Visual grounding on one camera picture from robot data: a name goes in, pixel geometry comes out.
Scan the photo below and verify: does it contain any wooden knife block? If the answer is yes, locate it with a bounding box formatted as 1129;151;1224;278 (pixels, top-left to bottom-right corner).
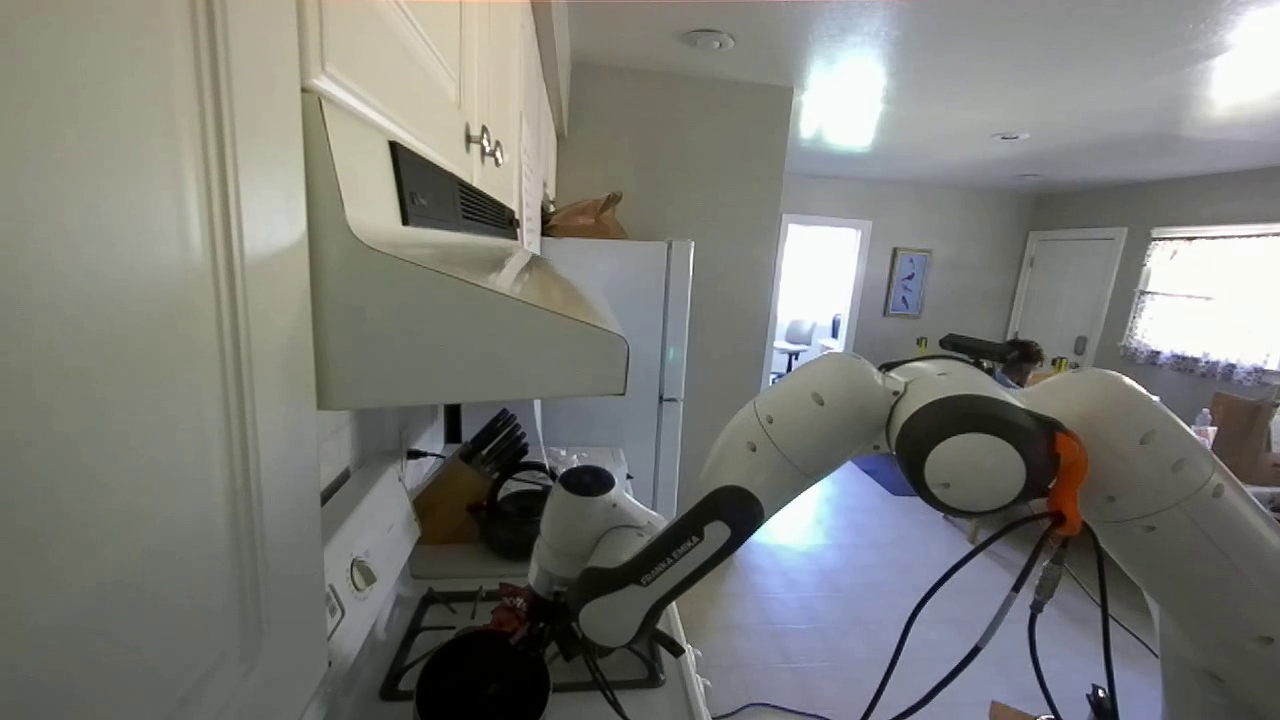
406;406;536;548

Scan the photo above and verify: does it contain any white gas stove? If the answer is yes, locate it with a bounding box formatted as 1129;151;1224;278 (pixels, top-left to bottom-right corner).
307;465;713;720

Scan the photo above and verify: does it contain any ceiling smoke detector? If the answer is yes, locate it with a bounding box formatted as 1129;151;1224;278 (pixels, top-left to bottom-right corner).
678;26;741;57

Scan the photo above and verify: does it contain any white refrigerator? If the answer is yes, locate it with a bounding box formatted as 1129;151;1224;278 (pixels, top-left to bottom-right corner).
536;238;700;518

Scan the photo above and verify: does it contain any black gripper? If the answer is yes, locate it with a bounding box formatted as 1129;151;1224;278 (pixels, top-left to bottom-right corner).
520;586;588;674

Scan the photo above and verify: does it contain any bright curtained window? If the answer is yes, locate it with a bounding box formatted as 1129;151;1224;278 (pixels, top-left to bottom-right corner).
1120;221;1280;383

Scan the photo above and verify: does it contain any orange cable clip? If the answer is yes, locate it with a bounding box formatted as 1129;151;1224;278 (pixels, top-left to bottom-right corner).
1042;423;1093;541

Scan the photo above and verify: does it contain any white range hood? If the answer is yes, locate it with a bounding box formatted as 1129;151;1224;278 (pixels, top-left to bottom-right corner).
294;91;632;418

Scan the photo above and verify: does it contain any white upper cabinet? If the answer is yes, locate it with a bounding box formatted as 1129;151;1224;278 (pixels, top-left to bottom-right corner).
0;0;331;720
291;0;545;217

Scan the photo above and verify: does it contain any orange chip packet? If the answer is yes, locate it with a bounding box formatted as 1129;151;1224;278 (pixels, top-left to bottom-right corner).
489;591;536;641

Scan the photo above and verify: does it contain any office chair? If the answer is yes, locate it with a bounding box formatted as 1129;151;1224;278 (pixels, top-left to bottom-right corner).
773;317;822;383

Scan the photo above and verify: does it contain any framed wall picture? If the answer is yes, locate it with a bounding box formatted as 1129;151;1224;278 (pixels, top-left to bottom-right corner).
881;246;934;326

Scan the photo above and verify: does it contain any blue floor rug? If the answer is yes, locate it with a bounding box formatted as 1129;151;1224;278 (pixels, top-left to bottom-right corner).
853;454;923;499

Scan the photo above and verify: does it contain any white room door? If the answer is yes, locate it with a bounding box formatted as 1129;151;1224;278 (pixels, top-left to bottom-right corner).
1003;224;1133;372

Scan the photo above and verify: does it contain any steel saucepan with lid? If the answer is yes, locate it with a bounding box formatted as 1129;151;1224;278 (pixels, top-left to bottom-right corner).
642;620;689;664

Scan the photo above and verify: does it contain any cardboard box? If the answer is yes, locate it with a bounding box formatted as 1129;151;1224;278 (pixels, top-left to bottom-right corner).
1205;390;1280;489

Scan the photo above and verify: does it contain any dark green kettle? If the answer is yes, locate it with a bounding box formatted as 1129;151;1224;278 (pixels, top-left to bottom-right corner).
473;461;558;565

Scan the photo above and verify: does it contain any brown paper bag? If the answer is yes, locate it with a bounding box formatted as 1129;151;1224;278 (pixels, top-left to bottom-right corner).
538;187;632;246

